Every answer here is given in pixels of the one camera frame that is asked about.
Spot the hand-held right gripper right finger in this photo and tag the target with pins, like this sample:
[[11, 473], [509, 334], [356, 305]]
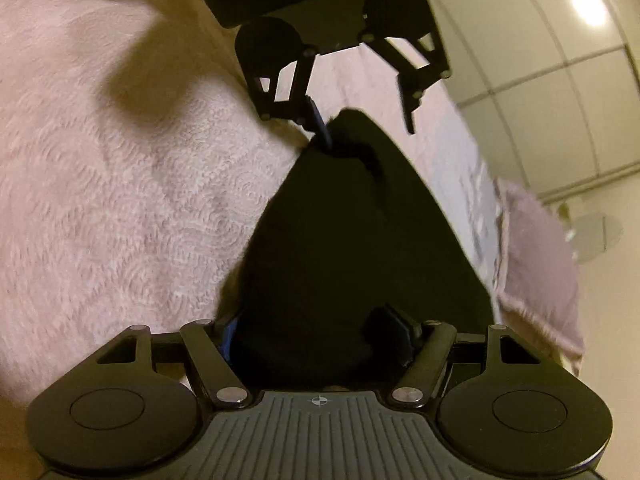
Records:
[[395, 332]]

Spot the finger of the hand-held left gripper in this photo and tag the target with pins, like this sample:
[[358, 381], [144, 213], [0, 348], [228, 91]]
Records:
[[412, 90], [320, 120]]

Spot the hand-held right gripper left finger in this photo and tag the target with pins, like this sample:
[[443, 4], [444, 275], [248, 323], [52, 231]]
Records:
[[231, 334]]

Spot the black garment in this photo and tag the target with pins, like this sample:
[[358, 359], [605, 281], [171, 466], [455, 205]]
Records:
[[350, 240]]

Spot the white wardrobe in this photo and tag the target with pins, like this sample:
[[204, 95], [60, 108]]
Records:
[[550, 85]]

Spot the pink pillow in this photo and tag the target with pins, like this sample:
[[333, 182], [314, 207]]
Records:
[[540, 270]]

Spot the round white wall fixture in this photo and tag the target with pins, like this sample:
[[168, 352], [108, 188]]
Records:
[[595, 236]]

